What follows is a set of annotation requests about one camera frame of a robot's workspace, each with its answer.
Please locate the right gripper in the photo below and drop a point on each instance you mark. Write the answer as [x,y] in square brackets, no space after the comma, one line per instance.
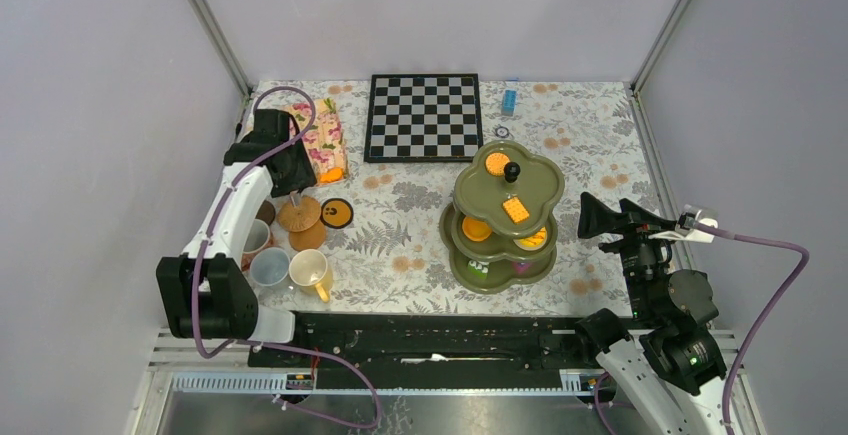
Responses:
[595,217]

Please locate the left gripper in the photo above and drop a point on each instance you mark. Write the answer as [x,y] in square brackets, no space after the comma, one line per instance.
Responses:
[304,175]

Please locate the metal serving tongs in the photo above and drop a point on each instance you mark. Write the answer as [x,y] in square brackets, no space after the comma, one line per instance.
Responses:
[295,200]

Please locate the yellow fruit tart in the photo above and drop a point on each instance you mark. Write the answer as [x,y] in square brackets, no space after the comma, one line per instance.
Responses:
[534,242]

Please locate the square orange cracker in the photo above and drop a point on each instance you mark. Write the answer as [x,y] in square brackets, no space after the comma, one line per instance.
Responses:
[515,210]

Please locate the green three-tier serving stand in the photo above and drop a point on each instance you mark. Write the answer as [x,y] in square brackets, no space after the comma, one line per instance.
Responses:
[538,182]

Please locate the round waffle biscuit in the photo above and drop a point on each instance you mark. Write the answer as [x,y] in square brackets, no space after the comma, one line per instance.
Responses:
[495,163]

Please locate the orange round bun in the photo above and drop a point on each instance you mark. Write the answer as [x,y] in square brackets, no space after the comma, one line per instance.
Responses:
[475,230]

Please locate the green kiwi cake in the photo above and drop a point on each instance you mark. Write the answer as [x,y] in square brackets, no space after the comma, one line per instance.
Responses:
[478,269]

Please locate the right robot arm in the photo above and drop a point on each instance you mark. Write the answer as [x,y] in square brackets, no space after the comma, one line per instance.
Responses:
[672,373]

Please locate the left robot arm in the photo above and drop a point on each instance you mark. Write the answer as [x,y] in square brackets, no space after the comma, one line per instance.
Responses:
[204,291]

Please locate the floral pastry tray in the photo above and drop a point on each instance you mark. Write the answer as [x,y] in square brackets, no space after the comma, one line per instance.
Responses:
[324,141]

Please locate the orange pastry pieces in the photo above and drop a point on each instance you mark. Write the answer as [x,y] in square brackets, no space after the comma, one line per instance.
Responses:
[332,175]

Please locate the dark brown coaster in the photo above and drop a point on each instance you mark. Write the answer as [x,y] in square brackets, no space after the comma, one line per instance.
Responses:
[266,212]

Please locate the woven rattan coaster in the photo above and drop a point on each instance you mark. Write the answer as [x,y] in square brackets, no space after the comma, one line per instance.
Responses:
[299,217]

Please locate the black yellow smiley coaster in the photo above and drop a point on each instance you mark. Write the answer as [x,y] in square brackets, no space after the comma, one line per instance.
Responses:
[336,213]

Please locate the orange round coaster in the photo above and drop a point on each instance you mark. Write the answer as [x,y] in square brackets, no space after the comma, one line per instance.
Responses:
[310,238]

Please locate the white cup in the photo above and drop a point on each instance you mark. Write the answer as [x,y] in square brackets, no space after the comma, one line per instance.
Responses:
[258,239]

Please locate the grey blue cup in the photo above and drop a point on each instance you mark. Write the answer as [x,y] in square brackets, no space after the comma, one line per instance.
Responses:
[270,267]

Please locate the black white chessboard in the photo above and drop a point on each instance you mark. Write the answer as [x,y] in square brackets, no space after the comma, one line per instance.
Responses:
[423,118]

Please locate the blue rectangular block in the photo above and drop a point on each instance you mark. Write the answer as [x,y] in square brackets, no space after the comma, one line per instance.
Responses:
[509,102]

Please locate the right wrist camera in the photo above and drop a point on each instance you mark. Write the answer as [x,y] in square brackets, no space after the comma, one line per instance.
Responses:
[685,227]

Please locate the yellow handled mug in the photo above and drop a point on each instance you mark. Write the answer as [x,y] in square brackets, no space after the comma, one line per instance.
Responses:
[311,271]

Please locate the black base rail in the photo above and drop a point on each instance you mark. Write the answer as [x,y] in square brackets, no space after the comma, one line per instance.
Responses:
[438,352]

